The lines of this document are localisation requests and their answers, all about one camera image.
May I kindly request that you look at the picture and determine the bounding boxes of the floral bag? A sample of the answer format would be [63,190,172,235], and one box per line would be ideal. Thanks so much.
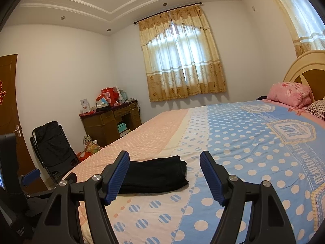
[82,135,103,155]

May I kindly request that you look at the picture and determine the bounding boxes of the red door decoration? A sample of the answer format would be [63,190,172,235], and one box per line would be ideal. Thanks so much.
[0,80,7,105]

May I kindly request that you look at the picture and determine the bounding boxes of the brown wooden desk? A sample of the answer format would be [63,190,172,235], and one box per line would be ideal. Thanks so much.
[79,99,142,146]

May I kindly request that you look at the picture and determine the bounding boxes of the cream and wood headboard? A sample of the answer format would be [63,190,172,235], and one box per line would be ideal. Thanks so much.
[283,50,325,102]

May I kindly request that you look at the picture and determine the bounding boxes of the dark curtain rod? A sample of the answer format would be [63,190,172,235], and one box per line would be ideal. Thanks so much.
[134,2,202,24]

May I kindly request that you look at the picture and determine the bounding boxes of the yellow and white window curtain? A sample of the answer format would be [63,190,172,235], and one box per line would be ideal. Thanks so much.
[258,0,325,59]
[138,4,227,102]

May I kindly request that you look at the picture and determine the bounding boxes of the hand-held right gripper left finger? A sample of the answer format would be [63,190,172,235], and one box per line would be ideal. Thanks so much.
[32,150,130,244]

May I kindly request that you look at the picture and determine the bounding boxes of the bed with pink-blue sheet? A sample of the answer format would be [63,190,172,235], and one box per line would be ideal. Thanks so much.
[62,99,325,244]

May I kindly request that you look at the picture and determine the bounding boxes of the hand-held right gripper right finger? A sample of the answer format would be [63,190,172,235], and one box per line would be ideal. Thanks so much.
[199,150,296,244]

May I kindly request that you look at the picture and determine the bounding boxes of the black pants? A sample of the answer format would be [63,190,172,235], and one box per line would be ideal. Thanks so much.
[118,155,189,194]

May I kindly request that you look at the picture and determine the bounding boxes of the pink floral pillow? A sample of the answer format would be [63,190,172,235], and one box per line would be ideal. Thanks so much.
[267,82,315,109]

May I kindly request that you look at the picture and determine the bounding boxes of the brown wooden door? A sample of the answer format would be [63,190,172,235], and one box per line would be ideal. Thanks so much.
[0,54,49,191]

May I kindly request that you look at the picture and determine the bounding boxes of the red gift bag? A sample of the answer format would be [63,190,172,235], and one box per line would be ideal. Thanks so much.
[101,87,120,103]

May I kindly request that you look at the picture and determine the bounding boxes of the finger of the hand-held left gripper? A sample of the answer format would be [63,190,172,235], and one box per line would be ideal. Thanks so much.
[25,172,77,218]
[21,169,41,185]

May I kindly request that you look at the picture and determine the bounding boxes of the black folding chair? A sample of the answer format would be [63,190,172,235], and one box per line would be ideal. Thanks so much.
[30,121,80,181]

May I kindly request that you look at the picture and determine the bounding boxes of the striped pillow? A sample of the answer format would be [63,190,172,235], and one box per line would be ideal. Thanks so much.
[304,99,325,121]

